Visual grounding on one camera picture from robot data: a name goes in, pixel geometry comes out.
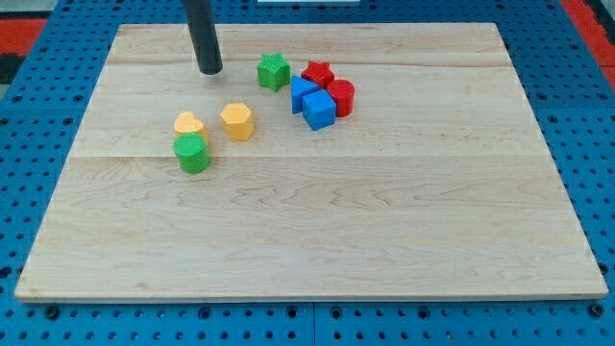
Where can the red cylinder block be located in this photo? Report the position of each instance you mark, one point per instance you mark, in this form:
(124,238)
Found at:
(343,94)

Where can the blue cube block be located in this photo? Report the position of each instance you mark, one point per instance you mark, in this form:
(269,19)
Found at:
(319,110)

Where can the red star block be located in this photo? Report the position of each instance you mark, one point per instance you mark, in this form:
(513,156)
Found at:
(318,72)

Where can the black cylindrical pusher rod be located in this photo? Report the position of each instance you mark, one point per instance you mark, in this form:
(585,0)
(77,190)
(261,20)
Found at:
(200,23)

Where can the yellow hexagon block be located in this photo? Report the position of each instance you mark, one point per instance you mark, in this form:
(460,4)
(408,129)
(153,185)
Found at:
(238,121)

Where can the green cylinder block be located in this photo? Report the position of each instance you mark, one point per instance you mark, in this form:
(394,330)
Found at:
(192,153)

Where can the blue triangle block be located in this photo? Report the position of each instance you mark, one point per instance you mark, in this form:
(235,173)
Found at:
(300,87)

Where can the light wooden board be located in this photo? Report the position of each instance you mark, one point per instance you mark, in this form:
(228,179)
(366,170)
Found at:
(439,185)

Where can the green star block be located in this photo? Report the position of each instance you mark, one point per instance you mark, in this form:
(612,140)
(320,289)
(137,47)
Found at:
(273,71)

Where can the yellow heart block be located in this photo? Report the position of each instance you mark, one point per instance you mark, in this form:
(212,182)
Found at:
(186,122)

